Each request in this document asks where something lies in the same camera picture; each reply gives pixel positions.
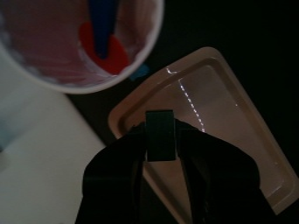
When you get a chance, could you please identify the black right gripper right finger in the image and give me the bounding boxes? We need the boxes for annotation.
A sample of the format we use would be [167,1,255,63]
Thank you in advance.
[174,118,283,224]

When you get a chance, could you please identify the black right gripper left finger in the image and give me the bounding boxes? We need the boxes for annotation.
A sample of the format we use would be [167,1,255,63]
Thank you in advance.
[75,122,150,224]

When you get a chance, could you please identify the white cutting board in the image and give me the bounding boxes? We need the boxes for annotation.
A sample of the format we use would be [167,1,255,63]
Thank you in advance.
[0,53,108,224]

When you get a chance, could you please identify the blue tape piece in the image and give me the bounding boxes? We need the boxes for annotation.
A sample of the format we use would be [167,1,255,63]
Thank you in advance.
[127,63,152,82]

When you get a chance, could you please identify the red toy utensil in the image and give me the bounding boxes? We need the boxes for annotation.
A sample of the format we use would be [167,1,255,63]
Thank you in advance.
[79,21,131,75]

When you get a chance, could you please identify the red cup white rim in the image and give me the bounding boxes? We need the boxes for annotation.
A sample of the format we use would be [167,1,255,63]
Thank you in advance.
[0,0,166,95]

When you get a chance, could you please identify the blue toy utensil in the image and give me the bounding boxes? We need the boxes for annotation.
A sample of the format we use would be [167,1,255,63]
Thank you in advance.
[87,0,119,60]

